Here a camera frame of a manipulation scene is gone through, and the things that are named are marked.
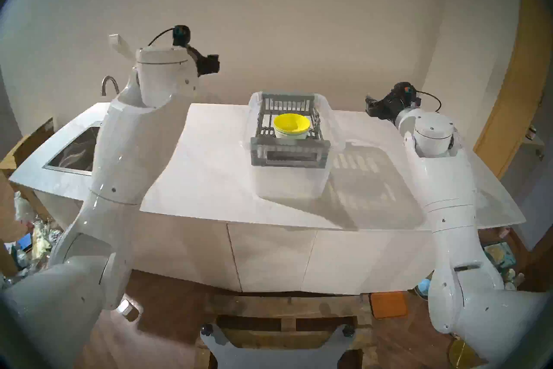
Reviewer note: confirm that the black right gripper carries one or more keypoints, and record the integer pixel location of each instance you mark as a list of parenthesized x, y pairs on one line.
[(397, 100)]

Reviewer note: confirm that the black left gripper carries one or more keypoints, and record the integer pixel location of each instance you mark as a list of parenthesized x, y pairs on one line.
[(190, 50)]

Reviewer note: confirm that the yellow bowl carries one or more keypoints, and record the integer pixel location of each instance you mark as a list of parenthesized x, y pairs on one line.
[(291, 124)]

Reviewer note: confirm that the cream bowl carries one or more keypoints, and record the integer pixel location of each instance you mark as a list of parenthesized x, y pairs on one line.
[(290, 135)]

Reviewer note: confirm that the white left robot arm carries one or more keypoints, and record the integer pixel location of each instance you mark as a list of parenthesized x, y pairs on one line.
[(121, 147)]

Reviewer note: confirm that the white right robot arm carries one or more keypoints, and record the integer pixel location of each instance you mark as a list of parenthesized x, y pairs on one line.
[(449, 199)]

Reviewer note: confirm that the grey dish drying rack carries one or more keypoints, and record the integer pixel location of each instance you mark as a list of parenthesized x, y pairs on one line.
[(287, 146)]

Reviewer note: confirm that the small blue bowl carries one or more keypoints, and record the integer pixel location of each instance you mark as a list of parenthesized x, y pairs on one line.
[(423, 287)]

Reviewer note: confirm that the gold round plate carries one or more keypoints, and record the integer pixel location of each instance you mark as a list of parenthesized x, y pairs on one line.
[(458, 355)]

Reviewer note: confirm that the chrome gooseneck faucet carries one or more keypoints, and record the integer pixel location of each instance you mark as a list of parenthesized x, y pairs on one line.
[(113, 82)]

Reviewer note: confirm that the clear plastic storage bin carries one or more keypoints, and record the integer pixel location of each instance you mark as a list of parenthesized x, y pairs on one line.
[(293, 186)]

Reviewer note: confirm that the stainless steel sink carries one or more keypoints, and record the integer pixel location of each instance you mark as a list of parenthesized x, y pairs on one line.
[(75, 152)]

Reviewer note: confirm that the white kitchen counter cabinet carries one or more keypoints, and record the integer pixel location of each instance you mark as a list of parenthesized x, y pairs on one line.
[(268, 251)]

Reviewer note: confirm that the teal noodle tray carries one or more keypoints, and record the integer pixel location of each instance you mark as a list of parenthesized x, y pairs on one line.
[(501, 253)]

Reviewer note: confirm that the brown cardboard box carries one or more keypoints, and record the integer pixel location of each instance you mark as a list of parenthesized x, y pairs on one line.
[(30, 143)]

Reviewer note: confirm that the orange plastic tray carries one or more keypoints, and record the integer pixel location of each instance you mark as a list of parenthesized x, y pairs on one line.
[(389, 305)]

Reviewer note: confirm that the wooden pallet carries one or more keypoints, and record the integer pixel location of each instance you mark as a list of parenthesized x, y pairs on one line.
[(281, 305)]

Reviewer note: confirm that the small white bottle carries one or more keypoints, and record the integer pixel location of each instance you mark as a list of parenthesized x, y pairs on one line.
[(516, 278)]

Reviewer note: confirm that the black round base knob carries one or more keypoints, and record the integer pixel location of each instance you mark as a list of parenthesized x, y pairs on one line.
[(348, 331), (208, 329)]

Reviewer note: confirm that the white crumpled plastic bag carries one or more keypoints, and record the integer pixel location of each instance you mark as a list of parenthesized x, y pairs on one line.
[(23, 206)]

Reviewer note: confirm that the yellow snack packet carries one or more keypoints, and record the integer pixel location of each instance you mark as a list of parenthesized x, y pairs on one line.
[(40, 240)]

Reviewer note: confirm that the brown cardboard sheet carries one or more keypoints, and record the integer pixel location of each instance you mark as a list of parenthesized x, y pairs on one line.
[(11, 208)]

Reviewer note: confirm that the clear plastic container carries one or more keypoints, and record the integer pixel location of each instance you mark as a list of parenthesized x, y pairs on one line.
[(125, 306)]

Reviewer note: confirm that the blue flat book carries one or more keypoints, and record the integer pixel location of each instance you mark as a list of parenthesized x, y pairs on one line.
[(24, 242)]

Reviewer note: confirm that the white wall switch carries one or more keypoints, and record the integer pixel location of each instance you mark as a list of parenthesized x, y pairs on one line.
[(113, 40)]

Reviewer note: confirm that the wooden door frame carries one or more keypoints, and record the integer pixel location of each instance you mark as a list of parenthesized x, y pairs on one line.
[(514, 91)]

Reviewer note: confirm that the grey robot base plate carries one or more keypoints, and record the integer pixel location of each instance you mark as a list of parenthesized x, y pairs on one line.
[(276, 357)]

